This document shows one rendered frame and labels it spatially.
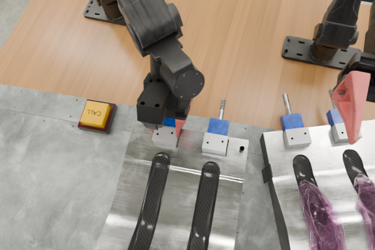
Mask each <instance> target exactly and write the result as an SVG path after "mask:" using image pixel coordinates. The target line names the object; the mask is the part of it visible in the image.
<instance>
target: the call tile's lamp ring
mask: <svg viewBox="0 0 375 250"><path fill-rule="evenodd" d="M87 101H92V102H100V101H96V100H90V99H87ZM100 103H106V104H109V105H111V106H112V107H111V110H110V113H109V116H108V119H107V122H106V125H105V129H103V128H97V127H91V126H85V125H81V122H80V121H79V124H78V127H81V128H87V129H94V130H97V131H103V132H106V131H107V128H108V125H109V122H110V118H111V116H112V113H113V109H114V106H115V104H114V103H107V102H100ZM80 119H81V118H80Z"/></svg>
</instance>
